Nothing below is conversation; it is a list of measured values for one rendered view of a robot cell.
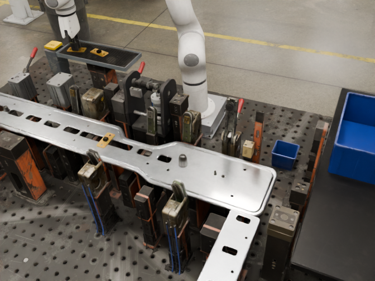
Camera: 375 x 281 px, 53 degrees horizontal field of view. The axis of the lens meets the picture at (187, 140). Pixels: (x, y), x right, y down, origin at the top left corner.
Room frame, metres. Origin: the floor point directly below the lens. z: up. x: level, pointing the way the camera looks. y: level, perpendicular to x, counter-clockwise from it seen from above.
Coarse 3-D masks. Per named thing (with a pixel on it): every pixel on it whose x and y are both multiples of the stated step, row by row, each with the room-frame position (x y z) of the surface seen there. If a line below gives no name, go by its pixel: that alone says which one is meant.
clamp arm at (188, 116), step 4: (188, 112) 1.13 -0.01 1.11; (184, 116) 1.12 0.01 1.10; (188, 116) 1.12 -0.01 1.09; (192, 116) 1.12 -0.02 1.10; (184, 120) 1.12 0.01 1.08; (188, 120) 1.11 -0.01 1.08; (192, 120) 1.12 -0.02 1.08; (184, 124) 1.12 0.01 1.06; (188, 124) 1.11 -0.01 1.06; (184, 128) 1.12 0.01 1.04; (188, 128) 1.11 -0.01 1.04; (184, 132) 1.11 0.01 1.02; (188, 132) 1.11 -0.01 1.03; (192, 132) 1.11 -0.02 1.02; (184, 136) 1.11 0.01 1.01; (188, 136) 1.10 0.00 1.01; (192, 136) 1.11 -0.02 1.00; (184, 140) 1.11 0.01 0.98; (188, 140) 1.10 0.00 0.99
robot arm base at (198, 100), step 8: (184, 88) 1.53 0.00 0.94; (192, 88) 1.50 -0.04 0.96; (200, 88) 1.50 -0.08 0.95; (192, 96) 1.50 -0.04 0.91; (200, 96) 1.50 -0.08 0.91; (192, 104) 1.50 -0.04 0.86; (200, 104) 1.50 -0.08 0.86; (208, 104) 1.57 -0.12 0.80; (200, 112) 1.50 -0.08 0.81; (208, 112) 1.51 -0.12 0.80
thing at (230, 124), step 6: (228, 102) 1.04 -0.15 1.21; (234, 102) 1.04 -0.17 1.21; (228, 108) 1.02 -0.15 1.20; (234, 108) 1.03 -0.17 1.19; (228, 114) 1.04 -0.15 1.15; (234, 114) 1.03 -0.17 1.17; (228, 120) 1.04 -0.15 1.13; (234, 120) 1.02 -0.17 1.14; (228, 126) 1.04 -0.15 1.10; (234, 126) 1.02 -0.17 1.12; (234, 132) 1.02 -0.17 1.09
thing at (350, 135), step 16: (352, 96) 1.11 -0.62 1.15; (368, 96) 1.08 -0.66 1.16; (352, 112) 1.10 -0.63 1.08; (368, 112) 1.08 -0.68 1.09; (352, 128) 1.06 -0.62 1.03; (368, 128) 1.05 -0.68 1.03; (336, 144) 0.85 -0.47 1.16; (352, 144) 0.97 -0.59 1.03; (368, 144) 0.97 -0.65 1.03; (336, 160) 0.84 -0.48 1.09; (352, 160) 0.82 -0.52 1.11; (368, 160) 0.80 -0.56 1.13; (352, 176) 0.81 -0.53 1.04; (368, 176) 0.80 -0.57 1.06
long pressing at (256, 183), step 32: (0, 96) 1.48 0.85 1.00; (32, 128) 1.23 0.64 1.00; (64, 128) 1.22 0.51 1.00; (96, 128) 1.20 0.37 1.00; (128, 160) 1.00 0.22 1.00; (192, 160) 0.98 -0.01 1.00; (224, 160) 0.97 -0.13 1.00; (192, 192) 0.83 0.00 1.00; (224, 192) 0.82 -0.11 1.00; (256, 192) 0.81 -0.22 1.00
